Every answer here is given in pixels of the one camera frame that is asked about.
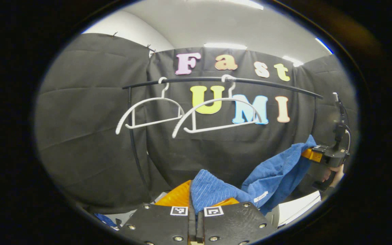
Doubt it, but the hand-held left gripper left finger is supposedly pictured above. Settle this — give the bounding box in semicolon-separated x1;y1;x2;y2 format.
119;180;196;245

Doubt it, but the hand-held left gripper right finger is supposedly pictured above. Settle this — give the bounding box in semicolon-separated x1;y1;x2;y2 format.
196;197;276;245

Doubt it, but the blue corduroy jacket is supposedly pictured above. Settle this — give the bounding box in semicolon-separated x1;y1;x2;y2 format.
190;134;317;215

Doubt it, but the white plastic hanger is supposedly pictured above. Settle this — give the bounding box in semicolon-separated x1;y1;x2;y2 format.
115;77;185;135
172;74;263;138

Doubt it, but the black clothes rack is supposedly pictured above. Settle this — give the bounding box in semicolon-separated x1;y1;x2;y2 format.
122;77;323;205

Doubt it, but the white flat board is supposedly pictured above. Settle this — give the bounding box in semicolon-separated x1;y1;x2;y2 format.
278;191;322;227

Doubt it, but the blue fabric piece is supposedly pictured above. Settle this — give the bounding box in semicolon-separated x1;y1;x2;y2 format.
94;213;116;228

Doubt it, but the black backdrop cloth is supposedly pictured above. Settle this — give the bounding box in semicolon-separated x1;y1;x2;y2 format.
34;33;358;215

